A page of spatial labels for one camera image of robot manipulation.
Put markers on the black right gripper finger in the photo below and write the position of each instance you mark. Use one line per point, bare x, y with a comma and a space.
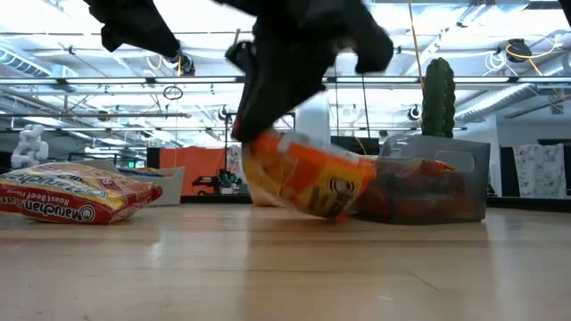
267, 89
308, 76

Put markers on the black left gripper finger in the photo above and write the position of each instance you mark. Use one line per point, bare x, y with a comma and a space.
138, 24

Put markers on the orange ramen noodle pack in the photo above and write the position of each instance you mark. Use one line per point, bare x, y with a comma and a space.
415, 187
312, 178

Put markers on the blue ramen noodle pack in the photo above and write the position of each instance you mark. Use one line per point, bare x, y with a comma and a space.
134, 171

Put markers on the red roast beef ramen pack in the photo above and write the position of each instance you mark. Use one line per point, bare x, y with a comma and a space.
67, 196

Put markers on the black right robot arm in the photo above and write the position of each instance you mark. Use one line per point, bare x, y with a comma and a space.
566, 9

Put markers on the small black robot arm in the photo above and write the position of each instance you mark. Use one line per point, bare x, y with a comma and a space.
223, 180

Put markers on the white column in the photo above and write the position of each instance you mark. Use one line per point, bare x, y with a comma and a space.
312, 120

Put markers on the patterned white cloth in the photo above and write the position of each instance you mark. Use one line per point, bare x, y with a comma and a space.
540, 169
234, 160

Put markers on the orange partition panel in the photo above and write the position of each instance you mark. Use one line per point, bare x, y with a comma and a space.
192, 165

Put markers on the green cactus plant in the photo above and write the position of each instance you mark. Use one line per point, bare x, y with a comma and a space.
439, 98

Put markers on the white humanoid figure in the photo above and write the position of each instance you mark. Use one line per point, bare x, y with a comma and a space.
31, 147

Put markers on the light grey plastic bin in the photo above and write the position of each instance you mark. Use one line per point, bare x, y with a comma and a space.
171, 187

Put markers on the dark translucent plastic bin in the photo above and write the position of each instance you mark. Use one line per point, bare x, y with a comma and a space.
479, 178

